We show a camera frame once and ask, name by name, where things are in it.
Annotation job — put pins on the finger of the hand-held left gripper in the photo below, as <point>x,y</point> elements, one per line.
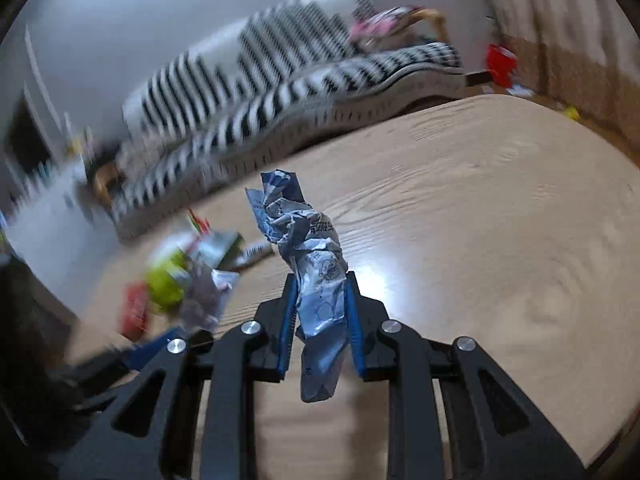
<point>145,352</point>

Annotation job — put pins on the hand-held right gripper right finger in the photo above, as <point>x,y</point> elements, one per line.
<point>354,335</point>

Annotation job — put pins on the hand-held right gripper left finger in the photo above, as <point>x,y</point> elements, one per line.
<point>287,330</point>

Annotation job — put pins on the blue white wrapper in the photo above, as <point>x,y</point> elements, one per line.
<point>310,280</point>

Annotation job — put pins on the red cardboard box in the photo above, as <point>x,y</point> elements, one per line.
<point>135,310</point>

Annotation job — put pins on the yellow-green snack bag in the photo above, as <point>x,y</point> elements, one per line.
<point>167,280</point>

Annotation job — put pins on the clear plastic bag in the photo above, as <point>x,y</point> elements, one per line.
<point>207,295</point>

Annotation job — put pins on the white cabinet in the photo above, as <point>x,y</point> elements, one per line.
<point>45,210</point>

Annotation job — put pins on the black white striped sofa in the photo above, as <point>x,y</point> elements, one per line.
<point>280,95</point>

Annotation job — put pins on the red bag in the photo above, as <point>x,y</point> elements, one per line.
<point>501,65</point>

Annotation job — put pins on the small yellow object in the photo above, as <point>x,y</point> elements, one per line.
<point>572,112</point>

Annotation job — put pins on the pink printed pillow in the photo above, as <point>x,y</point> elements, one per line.
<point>385,22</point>

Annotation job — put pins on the beige curtain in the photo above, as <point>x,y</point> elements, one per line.
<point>560,35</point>

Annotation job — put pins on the wooden frame sofa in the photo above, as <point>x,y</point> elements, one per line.
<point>435,22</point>

